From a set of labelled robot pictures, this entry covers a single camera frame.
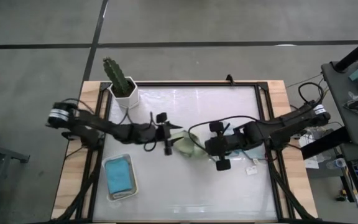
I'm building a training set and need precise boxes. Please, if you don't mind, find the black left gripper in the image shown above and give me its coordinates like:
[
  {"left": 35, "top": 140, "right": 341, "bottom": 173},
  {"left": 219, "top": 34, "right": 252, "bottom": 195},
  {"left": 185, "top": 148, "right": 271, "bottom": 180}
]
[{"left": 141, "top": 111, "right": 183, "bottom": 156}]

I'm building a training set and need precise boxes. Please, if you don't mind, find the teal microfiber towel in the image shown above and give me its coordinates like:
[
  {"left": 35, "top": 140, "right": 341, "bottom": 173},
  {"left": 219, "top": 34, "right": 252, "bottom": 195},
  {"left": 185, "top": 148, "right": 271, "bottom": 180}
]
[{"left": 104, "top": 157, "right": 134, "bottom": 195}]

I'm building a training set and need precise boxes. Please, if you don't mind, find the clear plastic bottle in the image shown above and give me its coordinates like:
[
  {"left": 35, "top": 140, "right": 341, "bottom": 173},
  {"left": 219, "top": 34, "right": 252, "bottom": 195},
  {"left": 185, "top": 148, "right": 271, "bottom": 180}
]
[{"left": 326, "top": 157, "right": 347, "bottom": 170}]

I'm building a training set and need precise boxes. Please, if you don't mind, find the grey workstation cart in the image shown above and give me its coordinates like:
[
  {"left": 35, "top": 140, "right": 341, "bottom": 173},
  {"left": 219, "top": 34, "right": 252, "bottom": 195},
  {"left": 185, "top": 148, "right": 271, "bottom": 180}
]
[{"left": 300, "top": 60, "right": 358, "bottom": 224}]

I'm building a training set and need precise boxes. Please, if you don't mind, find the black slanted pole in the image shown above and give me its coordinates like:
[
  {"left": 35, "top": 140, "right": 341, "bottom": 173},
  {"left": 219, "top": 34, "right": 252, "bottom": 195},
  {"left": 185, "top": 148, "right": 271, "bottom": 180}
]
[{"left": 334, "top": 30, "right": 358, "bottom": 73}]

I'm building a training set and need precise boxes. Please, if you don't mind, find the green cactus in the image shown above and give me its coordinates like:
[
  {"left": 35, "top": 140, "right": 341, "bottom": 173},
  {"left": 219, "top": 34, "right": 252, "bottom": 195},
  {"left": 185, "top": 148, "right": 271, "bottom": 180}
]
[{"left": 103, "top": 57, "right": 131, "bottom": 96}]

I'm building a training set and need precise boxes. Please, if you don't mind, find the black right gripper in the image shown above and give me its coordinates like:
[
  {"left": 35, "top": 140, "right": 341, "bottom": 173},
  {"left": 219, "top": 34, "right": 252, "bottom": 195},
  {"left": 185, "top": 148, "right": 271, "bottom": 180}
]
[{"left": 203, "top": 121, "right": 252, "bottom": 172}]

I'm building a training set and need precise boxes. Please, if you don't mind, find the pale green microfiber towel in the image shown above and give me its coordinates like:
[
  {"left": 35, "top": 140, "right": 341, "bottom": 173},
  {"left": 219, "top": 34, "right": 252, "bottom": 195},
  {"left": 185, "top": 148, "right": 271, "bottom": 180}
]
[{"left": 169, "top": 129, "right": 213, "bottom": 159}]

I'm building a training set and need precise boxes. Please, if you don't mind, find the grey metal bench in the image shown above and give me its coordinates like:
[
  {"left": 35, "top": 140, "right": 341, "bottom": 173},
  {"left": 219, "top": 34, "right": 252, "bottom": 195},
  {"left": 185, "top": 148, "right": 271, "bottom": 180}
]
[{"left": 0, "top": 139, "right": 30, "bottom": 224}]

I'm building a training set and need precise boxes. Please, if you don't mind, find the white paper sheet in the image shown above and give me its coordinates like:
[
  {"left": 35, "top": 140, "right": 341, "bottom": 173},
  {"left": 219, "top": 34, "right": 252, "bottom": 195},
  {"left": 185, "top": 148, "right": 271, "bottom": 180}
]
[{"left": 298, "top": 132, "right": 320, "bottom": 170}]

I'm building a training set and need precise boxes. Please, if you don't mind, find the light blue microfiber towel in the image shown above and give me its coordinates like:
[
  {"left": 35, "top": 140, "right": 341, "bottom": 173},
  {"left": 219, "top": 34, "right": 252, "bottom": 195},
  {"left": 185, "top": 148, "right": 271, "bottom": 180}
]
[{"left": 228, "top": 124, "right": 266, "bottom": 161}]

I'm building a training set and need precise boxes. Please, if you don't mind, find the yellow and black tool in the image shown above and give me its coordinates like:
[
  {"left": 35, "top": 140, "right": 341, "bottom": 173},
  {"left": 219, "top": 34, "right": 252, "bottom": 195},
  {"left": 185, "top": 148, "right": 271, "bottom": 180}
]
[{"left": 336, "top": 189, "right": 349, "bottom": 202}]

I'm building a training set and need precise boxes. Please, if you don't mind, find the white plastic tray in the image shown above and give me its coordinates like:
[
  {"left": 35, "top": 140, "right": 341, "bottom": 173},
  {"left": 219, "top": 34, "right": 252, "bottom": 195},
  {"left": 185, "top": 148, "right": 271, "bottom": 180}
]
[{"left": 101, "top": 152, "right": 139, "bottom": 202}]

